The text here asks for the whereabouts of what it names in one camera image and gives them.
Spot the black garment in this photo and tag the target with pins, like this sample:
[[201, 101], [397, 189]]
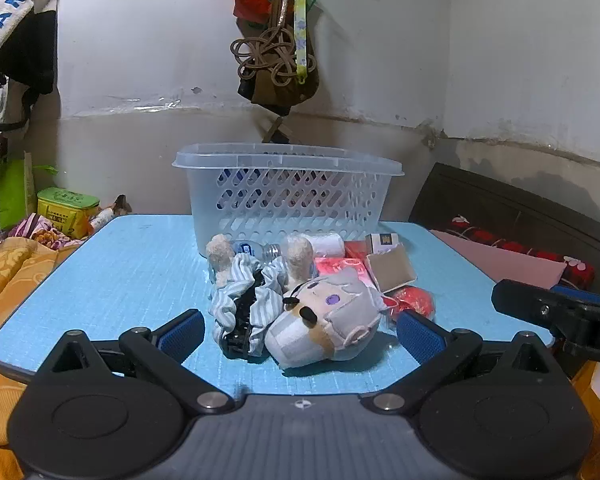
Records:
[[35, 45]]

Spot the pink pillow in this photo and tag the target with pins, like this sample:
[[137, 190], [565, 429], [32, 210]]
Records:
[[505, 260]]

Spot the brown hanging bag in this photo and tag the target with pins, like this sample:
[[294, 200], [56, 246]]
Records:
[[280, 92]]

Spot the black hair clip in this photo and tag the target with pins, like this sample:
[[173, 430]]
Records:
[[237, 342]]

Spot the orange blanket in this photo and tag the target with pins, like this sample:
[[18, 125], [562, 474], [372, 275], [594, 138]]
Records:
[[10, 280]]

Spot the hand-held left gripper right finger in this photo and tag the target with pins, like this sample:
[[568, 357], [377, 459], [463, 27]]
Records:
[[420, 332]]

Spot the red floral blanket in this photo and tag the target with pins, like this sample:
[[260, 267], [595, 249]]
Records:
[[575, 272]]

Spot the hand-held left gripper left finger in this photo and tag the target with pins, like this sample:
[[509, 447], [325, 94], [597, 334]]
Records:
[[182, 332]]

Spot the red packet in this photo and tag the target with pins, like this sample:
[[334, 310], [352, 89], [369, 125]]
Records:
[[355, 250]]

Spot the clear plastic bottle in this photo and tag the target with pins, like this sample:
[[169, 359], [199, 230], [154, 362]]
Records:
[[265, 252]]

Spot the brown cardboard box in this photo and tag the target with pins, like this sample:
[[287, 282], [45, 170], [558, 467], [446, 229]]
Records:
[[390, 270]]

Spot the floral cloth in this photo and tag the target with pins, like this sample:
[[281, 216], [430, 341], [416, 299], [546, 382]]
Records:
[[45, 235]]

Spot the yellow-green tin box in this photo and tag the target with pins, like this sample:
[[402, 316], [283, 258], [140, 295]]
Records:
[[65, 212]]

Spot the bright green bag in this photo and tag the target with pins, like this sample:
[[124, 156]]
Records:
[[12, 190]]

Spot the white lettered jacket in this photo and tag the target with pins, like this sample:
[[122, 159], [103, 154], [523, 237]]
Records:
[[10, 5]]

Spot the white cloth with black trim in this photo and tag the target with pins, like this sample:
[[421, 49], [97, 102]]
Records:
[[7, 105]]

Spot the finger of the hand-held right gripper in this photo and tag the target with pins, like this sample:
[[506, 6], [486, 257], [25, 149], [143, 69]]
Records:
[[525, 302]]

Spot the white towel roll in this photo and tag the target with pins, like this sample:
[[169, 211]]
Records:
[[325, 245]]

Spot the beige fuzzy plush piece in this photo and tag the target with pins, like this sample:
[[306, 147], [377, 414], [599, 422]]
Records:
[[297, 255], [219, 257]]

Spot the pink packet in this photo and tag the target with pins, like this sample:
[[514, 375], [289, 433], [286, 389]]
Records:
[[340, 266]]

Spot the clear plastic basket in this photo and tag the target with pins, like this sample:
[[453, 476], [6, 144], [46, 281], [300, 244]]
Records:
[[290, 195]]

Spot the dark wooden headboard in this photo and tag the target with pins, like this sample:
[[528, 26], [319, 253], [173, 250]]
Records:
[[505, 210]]

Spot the small white gold box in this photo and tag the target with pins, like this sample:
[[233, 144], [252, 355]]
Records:
[[382, 242]]

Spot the grey haired plush doll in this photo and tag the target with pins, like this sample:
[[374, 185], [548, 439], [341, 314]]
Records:
[[330, 320]]

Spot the striped blue white scrunchie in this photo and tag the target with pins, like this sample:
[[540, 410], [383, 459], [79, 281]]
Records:
[[230, 305]]

